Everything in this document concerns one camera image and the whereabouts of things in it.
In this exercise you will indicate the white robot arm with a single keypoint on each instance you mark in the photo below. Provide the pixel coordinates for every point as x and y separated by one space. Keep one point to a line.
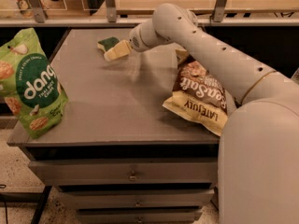
258 163

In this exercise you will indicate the brown Late July chip bag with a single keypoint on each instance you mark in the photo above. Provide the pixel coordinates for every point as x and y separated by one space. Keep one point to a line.
197 96

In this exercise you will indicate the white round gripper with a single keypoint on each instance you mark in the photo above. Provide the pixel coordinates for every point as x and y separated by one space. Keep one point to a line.
135 41

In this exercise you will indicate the wooden shelf with metal rail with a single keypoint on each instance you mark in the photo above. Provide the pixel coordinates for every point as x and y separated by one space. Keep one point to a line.
77 13

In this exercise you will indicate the green and yellow sponge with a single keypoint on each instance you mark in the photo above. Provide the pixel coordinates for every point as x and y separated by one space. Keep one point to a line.
108 43

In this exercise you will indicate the grey drawer cabinet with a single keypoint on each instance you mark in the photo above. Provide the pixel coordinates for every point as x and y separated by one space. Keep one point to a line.
119 157

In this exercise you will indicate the green Dang rice chips bag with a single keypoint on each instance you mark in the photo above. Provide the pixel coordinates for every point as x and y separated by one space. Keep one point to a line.
29 84

